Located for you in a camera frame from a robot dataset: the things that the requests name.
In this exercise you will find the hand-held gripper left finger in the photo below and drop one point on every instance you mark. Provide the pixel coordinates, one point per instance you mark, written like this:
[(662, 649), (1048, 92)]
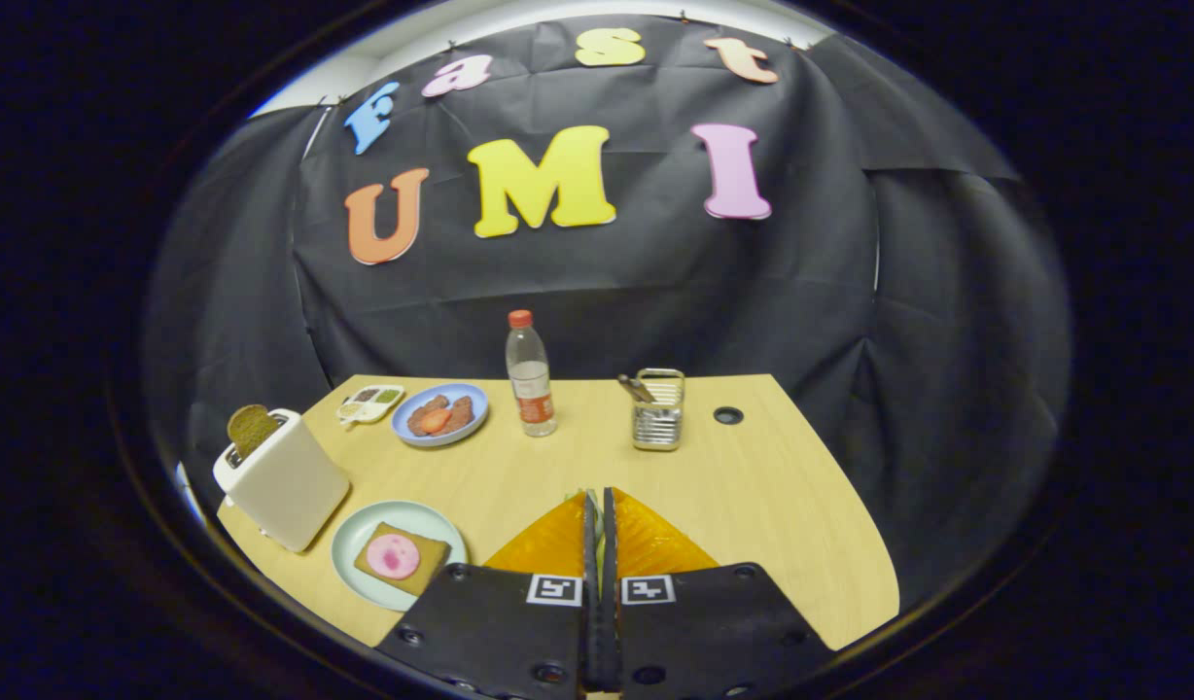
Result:
[(500, 622)]

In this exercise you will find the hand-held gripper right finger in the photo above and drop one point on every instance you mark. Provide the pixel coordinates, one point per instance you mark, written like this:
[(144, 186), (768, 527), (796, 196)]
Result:
[(704, 622)]

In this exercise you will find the brown toast slice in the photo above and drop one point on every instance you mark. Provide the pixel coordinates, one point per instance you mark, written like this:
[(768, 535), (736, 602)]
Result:
[(252, 428)]

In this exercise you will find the square bread slice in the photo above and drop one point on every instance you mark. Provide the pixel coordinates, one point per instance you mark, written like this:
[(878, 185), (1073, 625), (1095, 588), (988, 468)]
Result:
[(430, 562)]

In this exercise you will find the pink ham slice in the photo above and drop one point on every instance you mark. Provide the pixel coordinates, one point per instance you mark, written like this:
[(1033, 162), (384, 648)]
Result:
[(393, 556)]

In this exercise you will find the light green plate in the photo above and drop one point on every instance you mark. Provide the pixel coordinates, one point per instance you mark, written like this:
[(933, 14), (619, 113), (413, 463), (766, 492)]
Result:
[(364, 530)]

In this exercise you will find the metal mesh utensil holder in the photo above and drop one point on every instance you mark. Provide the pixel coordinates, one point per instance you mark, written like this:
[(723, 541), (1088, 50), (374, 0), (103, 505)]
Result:
[(658, 423)]

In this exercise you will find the red tomato slice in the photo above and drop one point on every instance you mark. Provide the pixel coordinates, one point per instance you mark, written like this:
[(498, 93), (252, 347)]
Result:
[(435, 420)]

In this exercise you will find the brown meat piece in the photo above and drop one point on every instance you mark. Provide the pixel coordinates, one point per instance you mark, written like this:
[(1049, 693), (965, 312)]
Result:
[(459, 413), (424, 418)]

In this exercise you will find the blue plate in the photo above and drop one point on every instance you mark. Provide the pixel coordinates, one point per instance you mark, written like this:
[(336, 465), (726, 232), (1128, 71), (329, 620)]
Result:
[(403, 433)]

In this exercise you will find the clear bottle red cap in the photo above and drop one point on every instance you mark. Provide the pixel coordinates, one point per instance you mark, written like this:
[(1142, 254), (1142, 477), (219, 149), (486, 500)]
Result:
[(532, 379)]

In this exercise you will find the white toaster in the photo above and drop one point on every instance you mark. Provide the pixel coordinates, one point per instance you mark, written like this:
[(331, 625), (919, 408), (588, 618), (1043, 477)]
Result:
[(286, 486)]

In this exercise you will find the white divided seasoning tray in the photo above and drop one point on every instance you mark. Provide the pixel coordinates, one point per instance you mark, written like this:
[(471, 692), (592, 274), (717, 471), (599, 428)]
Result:
[(370, 402)]

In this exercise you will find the black backdrop cloth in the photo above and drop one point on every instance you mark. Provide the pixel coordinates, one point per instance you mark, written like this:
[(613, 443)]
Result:
[(597, 282)]

